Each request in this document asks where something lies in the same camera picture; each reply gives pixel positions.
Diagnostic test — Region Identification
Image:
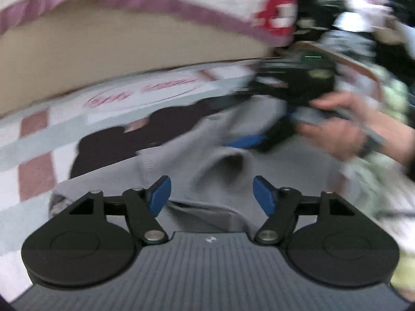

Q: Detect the grey knit sweater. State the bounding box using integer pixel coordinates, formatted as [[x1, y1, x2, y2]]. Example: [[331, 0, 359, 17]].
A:
[[49, 97, 342, 234]]

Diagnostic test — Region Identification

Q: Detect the person right hand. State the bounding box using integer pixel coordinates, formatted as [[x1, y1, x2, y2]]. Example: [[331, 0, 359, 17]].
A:
[[296, 90, 377, 161]]

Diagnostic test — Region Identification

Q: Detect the dark brown garment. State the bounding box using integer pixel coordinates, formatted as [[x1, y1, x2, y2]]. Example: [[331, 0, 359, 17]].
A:
[[69, 98, 234, 179]]

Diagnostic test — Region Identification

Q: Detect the beige bed base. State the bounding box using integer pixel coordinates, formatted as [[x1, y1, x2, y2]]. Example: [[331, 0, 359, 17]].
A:
[[1, 0, 269, 114]]

